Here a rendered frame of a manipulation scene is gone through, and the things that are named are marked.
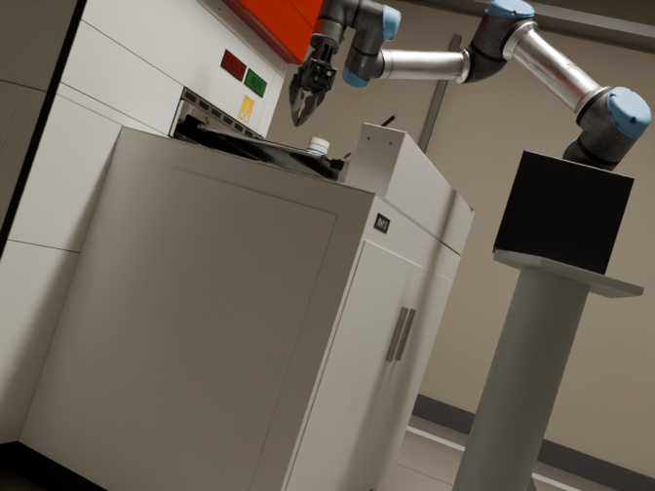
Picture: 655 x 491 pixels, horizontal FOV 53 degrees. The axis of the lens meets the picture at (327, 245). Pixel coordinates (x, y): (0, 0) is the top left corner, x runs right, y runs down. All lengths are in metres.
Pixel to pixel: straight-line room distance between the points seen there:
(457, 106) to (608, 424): 1.92
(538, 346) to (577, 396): 2.27
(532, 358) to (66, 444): 1.03
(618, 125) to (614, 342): 2.29
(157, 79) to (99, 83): 0.18
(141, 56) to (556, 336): 1.12
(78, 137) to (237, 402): 0.64
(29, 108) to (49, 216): 0.22
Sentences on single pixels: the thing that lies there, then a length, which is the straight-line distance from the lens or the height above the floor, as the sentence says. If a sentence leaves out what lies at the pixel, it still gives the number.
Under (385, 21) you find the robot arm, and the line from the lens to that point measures 1.66.
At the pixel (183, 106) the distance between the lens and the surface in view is 1.70.
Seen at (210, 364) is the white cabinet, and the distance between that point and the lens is 1.34.
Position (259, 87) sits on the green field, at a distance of 1.99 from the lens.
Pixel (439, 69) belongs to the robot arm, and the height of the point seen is 1.25.
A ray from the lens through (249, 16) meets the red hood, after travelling 1.83.
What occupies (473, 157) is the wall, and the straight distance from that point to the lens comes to 3.86.
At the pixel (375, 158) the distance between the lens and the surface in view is 1.32.
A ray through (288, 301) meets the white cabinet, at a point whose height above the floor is 0.57.
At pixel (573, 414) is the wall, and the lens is 3.83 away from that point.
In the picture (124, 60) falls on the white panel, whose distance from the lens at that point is 1.54.
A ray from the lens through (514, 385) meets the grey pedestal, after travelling 1.56.
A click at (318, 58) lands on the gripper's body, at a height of 1.12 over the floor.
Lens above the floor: 0.67
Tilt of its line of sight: 1 degrees up
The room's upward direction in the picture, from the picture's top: 18 degrees clockwise
